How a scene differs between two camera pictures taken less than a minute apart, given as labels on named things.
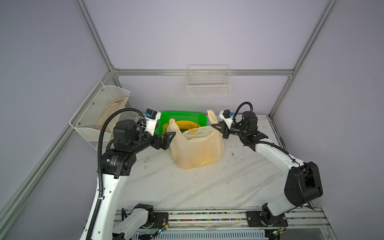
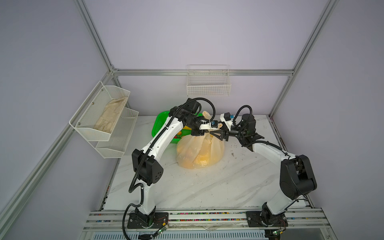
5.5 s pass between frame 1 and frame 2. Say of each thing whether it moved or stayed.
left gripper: moved
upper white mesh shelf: stayed
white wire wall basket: stayed
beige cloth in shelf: stayed
